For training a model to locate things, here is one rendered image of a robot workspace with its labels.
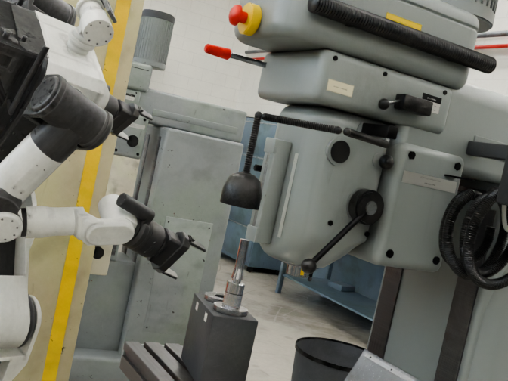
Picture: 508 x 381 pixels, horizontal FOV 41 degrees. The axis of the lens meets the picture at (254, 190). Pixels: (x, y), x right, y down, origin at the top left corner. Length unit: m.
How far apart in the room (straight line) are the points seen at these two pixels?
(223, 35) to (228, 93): 0.94
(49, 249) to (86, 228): 1.47
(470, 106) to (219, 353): 0.83
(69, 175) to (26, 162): 1.54
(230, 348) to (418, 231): 0.57
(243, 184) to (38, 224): 0.55
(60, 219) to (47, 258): 1.47
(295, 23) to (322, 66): 0.10
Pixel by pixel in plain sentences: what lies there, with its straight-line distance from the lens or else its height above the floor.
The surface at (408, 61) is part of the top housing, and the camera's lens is 1.37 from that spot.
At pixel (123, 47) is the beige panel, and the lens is 3.03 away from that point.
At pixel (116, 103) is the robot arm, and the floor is 1.57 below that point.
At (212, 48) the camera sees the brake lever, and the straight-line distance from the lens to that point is 1.39.
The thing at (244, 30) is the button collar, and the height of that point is 1.74.
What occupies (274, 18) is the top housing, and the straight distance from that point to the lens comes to 1.26.
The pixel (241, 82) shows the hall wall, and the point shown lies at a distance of 11.37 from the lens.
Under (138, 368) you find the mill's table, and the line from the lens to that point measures 1.91.
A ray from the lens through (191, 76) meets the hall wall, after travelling 11.02.
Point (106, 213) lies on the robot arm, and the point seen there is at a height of 1.30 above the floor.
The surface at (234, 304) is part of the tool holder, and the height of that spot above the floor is 1.13.
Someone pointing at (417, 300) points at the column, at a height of 1.25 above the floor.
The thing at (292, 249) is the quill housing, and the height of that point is 1.34.
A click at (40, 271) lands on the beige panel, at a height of 0.83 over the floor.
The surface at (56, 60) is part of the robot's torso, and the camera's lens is 1.52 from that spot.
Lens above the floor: 1.51
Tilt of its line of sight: 3 degrees down
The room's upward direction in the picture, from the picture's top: 12 degrees clockwise
